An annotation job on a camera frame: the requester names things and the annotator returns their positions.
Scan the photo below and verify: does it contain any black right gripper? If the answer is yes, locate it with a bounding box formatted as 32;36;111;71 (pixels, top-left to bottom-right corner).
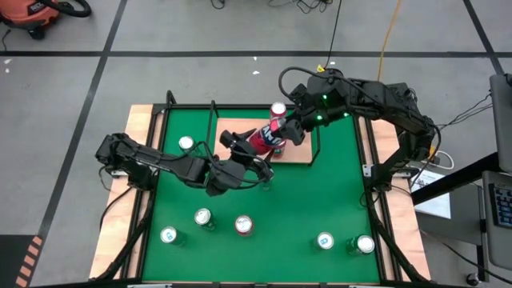
284;70;359;146

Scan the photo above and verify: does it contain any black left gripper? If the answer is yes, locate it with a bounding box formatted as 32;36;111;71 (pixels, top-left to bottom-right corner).
203;127;276;197

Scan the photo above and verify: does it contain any green Sprite can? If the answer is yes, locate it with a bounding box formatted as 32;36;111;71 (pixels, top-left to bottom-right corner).
194;206;219;234
178;135;201;155
346;234;376;257

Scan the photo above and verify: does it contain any green table mat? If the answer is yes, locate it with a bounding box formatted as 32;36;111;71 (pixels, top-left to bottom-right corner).
142;107;381;284

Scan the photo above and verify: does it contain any white paper sheet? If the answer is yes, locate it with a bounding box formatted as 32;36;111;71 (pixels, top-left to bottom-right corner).
410;167;452;220

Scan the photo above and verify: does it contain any black desk bar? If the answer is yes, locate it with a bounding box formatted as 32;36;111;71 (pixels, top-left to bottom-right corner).
410;151;501;206

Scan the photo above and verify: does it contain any grey monitor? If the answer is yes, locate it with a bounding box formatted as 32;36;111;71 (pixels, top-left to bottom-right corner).
490;73;512;175

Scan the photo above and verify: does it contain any black keyboard with blue keys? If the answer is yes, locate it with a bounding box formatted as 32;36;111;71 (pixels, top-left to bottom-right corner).
490;182;512;230

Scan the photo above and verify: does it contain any grey workstation console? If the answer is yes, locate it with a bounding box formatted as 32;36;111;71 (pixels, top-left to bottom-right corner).
481;170;512;272

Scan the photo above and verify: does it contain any orange shop vacuum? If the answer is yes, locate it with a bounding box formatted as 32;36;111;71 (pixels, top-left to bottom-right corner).
0;0;61;41

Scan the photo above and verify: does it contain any black mat with orange stripes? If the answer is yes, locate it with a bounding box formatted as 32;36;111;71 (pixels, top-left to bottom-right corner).
0;234;44;288

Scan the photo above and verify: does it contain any wooden shelf with black frame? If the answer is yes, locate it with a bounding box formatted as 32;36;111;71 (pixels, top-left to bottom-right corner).
205;99;322;166

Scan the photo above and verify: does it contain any black floor cable bundle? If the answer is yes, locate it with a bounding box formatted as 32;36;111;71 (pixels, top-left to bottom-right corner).
267;0;335;15

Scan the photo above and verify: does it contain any yellow hanging cable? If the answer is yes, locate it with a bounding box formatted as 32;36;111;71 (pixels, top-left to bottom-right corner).
375;0;404;86

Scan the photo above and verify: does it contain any black metal table frame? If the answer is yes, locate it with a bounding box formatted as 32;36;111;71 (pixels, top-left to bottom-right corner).
90;90;432;288

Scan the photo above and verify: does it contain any black vacuum hose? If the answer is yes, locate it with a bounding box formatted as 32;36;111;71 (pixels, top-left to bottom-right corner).
39;0;93;19

